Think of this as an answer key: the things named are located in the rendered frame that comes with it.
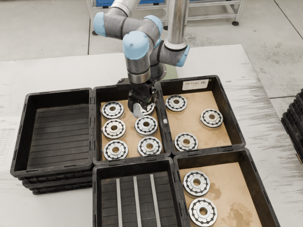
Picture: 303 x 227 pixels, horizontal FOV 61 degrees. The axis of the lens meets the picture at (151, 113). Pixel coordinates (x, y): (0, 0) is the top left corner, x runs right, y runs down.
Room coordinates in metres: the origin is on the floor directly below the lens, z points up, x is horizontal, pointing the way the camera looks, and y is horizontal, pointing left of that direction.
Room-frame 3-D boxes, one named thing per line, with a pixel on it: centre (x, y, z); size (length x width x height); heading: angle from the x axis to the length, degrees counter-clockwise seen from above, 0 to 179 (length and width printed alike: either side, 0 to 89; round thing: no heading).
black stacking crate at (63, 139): (0.59, 0.39, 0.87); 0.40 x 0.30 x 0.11; 8
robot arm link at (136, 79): (0.60, 0.04, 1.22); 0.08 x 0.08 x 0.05
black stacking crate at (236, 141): (0.67, -0.20, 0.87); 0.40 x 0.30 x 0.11; 8
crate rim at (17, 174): (0.59, 0.39, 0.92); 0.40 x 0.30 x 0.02; 8
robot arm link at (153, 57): (1.09, 0.00, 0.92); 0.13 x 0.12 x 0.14; 70
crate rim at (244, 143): (0.67, -0.20, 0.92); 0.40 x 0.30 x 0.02; 8
